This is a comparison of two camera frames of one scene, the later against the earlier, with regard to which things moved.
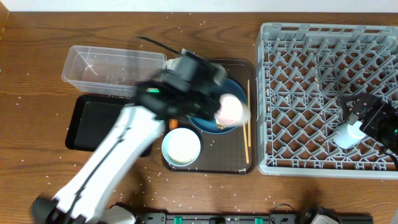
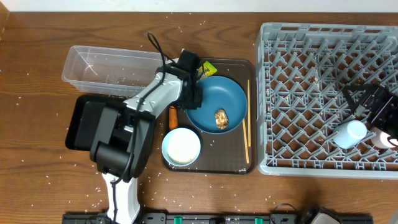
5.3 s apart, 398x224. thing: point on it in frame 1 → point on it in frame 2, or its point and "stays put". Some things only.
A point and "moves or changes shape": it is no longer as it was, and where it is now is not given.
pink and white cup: (233, 112) moves or changes shape
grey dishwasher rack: (303, 73) stays put
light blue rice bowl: (181, 147) stays put
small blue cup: (346, 135) stays put
